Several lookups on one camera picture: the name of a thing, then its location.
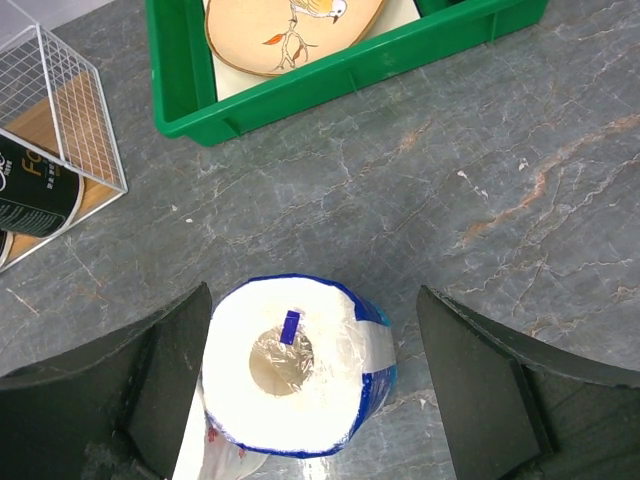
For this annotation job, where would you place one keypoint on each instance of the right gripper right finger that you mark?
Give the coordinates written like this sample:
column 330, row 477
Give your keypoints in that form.
column 514, row 407

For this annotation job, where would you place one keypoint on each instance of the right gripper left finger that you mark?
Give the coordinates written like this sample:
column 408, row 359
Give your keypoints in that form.
column 113, row 408

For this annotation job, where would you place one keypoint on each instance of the blue roll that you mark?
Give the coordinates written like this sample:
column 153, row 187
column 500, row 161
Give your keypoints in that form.
column 295, row 364

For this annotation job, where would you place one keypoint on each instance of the black roll front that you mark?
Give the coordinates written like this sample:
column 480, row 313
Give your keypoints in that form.
column 6, row 242

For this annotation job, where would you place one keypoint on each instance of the black paper towel roll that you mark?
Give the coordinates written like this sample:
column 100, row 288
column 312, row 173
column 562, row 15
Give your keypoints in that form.
column 38, row 196

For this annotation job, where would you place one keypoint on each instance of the white wire wooden shelf rack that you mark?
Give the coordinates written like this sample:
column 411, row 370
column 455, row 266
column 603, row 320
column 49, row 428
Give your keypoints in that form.
column 52, row 101

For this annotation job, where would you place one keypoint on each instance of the white floral roll centre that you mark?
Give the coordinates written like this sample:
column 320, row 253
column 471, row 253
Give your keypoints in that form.
column 205, row 453

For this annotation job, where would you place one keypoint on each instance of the green plastic tray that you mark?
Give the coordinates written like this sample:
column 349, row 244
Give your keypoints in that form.
column 183, row 87

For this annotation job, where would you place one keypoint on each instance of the white paper tray liner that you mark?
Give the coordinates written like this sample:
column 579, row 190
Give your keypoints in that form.
column 230, row 81

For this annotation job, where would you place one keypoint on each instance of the bird pattern ceramic plate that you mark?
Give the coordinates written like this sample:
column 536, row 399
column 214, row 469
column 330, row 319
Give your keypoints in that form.
column 269, row 38

